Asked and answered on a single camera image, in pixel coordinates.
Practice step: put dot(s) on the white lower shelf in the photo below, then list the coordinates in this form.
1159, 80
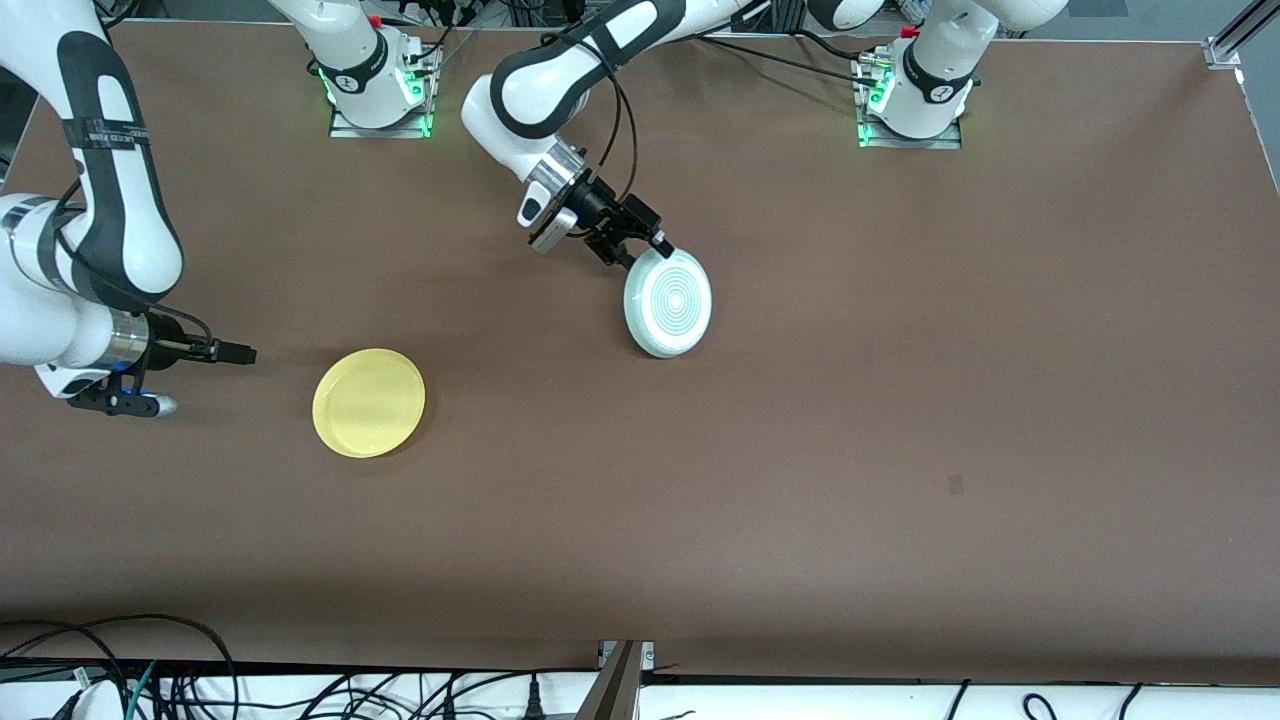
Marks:
800, 705

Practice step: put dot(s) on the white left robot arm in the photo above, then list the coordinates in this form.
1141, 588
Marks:
940, 70

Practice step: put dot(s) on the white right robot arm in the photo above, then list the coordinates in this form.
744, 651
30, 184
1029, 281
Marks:
130, 220

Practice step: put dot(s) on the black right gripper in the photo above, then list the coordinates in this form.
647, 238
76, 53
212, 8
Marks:
172, 344

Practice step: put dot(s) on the black power plug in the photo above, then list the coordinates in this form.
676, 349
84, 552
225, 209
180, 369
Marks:
533, 705

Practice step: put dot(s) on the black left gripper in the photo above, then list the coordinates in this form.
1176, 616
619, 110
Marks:
601, 208

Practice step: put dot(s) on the pale green plastic plate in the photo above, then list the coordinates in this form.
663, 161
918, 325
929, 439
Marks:
670, 305

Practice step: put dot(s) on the grey metal frame bracket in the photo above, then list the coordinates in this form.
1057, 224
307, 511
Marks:
618, 690

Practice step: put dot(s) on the brown table cover sheet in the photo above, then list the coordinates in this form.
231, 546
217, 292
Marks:
640, 520

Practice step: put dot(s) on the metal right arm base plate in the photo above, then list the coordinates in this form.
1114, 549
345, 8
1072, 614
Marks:
380, 131

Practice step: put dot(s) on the yellow plastic plate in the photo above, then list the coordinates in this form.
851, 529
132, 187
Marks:
368, 403

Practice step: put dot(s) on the aluminium frame profile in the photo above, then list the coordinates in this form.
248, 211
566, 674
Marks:
1235, 40

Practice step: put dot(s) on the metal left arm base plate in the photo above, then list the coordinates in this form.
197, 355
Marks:
915, 142

